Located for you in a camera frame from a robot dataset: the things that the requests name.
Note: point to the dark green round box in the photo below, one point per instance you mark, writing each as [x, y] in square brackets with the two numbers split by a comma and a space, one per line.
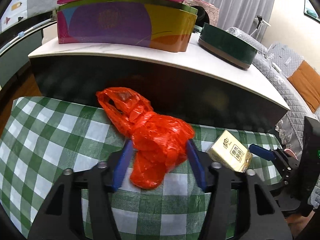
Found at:
[225, 42]

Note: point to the orange cushion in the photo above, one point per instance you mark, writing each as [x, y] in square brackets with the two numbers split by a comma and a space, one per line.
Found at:
[307, 82]

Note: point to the white top coffee table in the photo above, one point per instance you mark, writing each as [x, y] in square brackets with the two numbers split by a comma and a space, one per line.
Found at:
[150, 80]

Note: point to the colourful tin box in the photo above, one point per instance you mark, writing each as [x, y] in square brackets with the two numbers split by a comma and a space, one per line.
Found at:
[112, 20]

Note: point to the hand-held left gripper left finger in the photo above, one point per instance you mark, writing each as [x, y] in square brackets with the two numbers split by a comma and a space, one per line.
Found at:
[122, 166]

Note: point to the pink quilted bag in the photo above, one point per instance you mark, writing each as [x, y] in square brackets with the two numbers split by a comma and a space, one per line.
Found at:
[212, 11]

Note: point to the dark green media cabinet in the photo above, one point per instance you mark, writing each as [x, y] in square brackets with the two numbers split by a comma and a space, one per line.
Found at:
[20, 52]

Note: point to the yellow tissue packet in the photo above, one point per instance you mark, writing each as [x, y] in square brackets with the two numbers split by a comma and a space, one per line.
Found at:
[228, 152]

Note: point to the white floor stand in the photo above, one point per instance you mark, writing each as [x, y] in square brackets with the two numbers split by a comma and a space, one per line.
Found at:
[260, 20]

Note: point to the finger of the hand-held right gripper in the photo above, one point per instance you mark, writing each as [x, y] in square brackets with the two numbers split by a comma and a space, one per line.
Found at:
[261, 151]

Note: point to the pink round bin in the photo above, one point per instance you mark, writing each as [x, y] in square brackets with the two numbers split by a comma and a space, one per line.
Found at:
[290, 152]

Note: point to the framed wall painting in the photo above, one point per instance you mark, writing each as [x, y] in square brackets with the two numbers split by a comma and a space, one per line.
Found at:
[312, 11]

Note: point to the grey curtain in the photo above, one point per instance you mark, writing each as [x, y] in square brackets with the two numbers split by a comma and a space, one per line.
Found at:
[237, 2]

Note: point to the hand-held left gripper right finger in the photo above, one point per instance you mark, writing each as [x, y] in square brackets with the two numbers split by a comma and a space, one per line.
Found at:
[196, 166]

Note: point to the red plastic bag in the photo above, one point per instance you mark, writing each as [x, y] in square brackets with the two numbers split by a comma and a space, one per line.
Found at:
[155, 135]

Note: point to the green checked tablecloth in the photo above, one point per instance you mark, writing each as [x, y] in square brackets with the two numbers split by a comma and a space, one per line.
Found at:
[50, 135]

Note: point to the grey quilted sofa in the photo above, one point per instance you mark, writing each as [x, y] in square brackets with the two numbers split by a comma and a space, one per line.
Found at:
[282, 62]

